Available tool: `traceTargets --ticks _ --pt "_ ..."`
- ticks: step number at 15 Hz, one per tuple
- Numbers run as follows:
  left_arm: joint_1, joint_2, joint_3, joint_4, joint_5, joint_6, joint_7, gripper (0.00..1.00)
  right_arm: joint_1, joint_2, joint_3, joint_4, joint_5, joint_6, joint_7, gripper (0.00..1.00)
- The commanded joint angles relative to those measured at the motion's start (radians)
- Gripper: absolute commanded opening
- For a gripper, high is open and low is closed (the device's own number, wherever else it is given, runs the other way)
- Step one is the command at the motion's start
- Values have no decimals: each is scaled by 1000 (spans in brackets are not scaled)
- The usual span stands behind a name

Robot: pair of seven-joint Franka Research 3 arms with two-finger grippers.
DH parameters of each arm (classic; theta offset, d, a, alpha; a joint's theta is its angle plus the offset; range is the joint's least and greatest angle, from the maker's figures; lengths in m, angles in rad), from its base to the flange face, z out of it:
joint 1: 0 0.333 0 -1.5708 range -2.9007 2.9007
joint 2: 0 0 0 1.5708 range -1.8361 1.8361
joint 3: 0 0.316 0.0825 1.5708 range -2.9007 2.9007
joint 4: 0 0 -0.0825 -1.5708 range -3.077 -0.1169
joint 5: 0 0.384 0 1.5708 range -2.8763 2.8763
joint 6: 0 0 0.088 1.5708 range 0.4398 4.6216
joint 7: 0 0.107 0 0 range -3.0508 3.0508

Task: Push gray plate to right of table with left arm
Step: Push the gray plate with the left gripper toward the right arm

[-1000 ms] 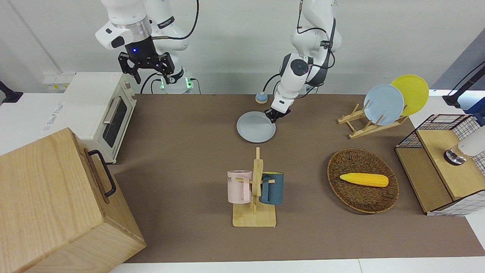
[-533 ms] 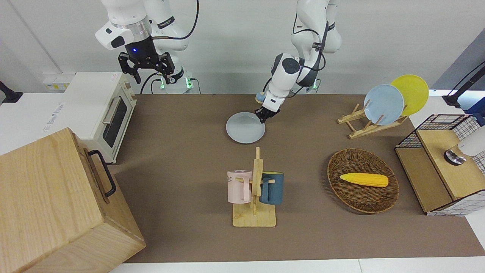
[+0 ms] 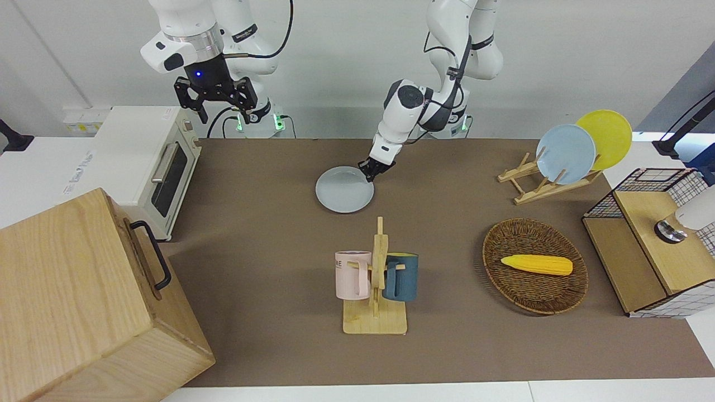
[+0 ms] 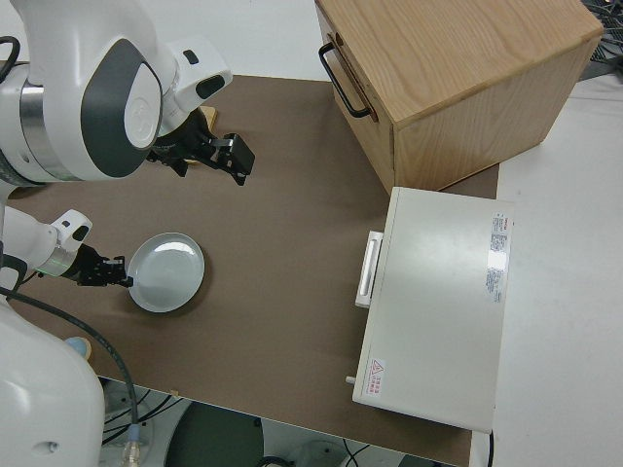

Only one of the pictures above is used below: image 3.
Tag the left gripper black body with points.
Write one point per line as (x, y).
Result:
(377, 163)

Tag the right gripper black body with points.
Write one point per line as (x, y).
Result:
(212, 78)

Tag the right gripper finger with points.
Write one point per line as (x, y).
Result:
(249, 106)
(195, 103)

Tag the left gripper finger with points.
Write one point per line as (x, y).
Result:
(379, 172)
(368, 176)

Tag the gray ceramic plate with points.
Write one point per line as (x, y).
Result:
(341, 192)

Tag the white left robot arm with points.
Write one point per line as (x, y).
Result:
(402, 111)

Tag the light blue plate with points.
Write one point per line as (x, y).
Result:
(567, 153)

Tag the yellow plate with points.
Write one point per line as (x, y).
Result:
(611, 134)

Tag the white toaster oven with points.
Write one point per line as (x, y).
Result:
(134, 145)

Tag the pink mug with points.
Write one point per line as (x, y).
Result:
(349, 276)

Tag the dark blue mug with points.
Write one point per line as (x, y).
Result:
(403, 279)

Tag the wooden mug tree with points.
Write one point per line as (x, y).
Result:
(374, 322)

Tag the wooden dish rack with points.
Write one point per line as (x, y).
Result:
(530, 193)

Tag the yellow corn cob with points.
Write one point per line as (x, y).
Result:
(536, 264)

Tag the brown table mat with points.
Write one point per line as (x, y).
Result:
(268, 335)

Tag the round wicker basket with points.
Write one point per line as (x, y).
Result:
(530, 297)

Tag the large wooden box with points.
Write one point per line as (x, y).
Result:
(72, 290)

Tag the blue box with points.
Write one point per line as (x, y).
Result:
(704, 164)

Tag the black camera stand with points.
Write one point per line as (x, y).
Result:
(14, 139)
(670, 145)

